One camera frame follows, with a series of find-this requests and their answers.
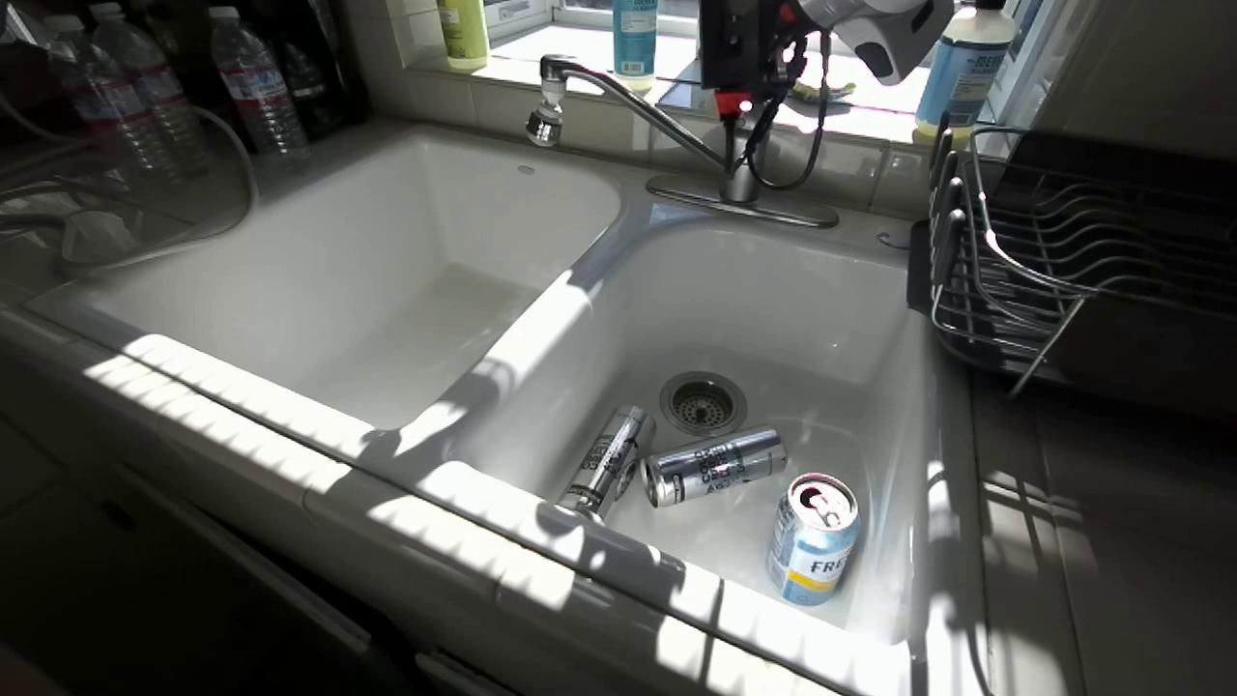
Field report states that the right basin drain strainer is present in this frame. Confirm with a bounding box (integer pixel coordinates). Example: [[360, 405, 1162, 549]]
[[658, 372, 746, 437]]

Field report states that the wire dish drying rack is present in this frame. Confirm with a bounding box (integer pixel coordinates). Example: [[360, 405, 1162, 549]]
[[911, 122, 1237, 423]]

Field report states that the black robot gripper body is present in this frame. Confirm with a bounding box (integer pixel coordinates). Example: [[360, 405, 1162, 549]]
[[699, 0, 806, 120]]

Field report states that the chrome sink faucet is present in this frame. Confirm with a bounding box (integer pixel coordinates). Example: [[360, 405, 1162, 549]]
[[527, 53, 838, 228]]

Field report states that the blue soap bottle right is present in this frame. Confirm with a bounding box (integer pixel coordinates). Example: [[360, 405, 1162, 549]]
[[916, 0, 1015, 129]]

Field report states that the silver can lying middle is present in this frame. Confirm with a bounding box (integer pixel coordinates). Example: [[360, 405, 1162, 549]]
[[640, 430, 784, 508]]

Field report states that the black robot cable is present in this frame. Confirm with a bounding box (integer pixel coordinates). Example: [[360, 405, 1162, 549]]
[[746, 29, 836, 192]]

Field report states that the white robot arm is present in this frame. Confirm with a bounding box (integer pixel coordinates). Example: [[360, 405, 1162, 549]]
[[699, 0, 954, 99]]

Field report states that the white double basin sink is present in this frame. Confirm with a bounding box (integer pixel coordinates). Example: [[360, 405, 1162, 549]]
[[30, 129, 940, 696]]

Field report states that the blue white upright can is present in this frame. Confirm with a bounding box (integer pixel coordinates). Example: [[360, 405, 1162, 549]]
[[769, 472, 863, 604]]

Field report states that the green label spray bottle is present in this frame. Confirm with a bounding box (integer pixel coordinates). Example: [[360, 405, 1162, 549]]
[[435, 0, 489, 68]]

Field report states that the silver can lying left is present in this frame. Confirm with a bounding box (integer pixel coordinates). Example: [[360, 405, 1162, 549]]
[[565, 405, 658, 515]]

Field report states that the blue bottle on sill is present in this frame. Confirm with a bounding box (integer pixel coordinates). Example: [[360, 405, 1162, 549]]
[[610, 0, 658, 76]]

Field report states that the silver can lying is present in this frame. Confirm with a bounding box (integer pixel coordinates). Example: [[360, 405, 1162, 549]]
[[565, 405, 658, 515], [640, 430, 784, 508]]

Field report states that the clear plastic water bottle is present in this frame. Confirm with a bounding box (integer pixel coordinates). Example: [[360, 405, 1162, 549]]
[[208, 4, 304, 153]]

